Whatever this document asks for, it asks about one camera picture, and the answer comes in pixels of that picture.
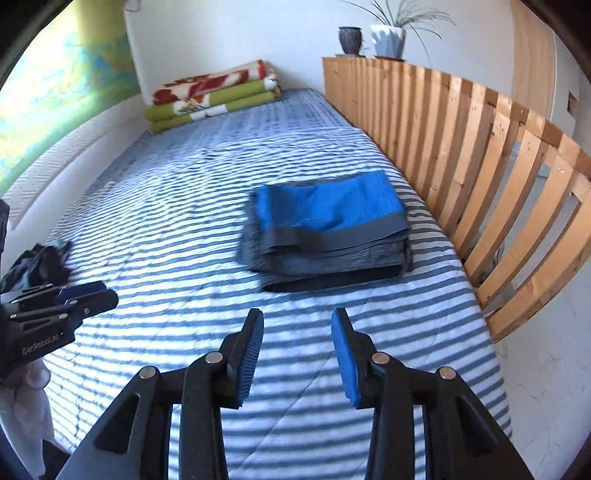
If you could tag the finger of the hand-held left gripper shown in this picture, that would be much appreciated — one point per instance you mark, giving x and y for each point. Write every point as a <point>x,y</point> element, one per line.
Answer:
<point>97,302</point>
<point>83,288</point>

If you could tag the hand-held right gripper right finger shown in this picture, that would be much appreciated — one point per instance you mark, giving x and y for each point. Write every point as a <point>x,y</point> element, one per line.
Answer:
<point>344,360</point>

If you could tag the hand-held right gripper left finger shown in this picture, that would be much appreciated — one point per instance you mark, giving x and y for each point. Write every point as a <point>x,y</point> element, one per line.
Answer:
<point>247,364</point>

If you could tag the blue striped boxer briefs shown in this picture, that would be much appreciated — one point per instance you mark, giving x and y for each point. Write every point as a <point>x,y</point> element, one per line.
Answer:
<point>323,203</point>

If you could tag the pile of dark clothes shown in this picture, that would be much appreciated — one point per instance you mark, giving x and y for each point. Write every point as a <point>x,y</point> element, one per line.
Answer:
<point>41,267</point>

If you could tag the white cloth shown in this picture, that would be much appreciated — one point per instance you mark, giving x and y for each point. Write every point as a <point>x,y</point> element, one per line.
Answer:
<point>27,406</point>

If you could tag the black folded underwear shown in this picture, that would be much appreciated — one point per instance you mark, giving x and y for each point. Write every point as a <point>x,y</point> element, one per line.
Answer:
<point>332,281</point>

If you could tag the dark grey folded underwear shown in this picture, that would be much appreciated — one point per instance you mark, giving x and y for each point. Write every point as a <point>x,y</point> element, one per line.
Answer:
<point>323,265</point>

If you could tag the blue white striped bed sheet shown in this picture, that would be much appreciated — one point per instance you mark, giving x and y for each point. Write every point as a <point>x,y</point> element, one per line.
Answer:
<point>184,184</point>

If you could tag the folded green red floral blanket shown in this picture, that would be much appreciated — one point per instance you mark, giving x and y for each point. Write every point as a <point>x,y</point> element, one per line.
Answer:
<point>207,99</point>

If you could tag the dark ceramic pot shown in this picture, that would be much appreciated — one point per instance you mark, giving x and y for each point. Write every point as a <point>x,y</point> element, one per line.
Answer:
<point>351,40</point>

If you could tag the potted plant white pot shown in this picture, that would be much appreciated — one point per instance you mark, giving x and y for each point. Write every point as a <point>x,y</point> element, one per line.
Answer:
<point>388,41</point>

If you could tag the wooden plank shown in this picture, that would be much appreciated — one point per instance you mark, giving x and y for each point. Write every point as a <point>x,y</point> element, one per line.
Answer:
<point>531,60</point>

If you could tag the wall map poster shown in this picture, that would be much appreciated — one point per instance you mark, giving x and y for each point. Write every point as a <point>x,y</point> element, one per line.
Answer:
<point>55,92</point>

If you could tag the wooden slatted bed rail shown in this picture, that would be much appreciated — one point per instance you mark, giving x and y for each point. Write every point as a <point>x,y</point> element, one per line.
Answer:
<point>461,138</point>

